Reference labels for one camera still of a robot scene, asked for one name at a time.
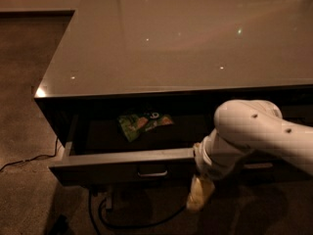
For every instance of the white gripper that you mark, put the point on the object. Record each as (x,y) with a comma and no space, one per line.
(205,162)

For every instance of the green snack bag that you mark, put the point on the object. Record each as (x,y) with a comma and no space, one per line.
(133,125)

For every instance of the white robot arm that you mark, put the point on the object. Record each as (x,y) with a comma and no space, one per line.
(242,127)

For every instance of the black object on floor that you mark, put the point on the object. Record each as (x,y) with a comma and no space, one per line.
(60,227)

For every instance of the drawer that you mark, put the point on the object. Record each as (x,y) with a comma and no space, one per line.
(97,153)
(301,114)

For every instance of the dark drawer cabinet counter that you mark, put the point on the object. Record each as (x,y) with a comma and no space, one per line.
(177,57)

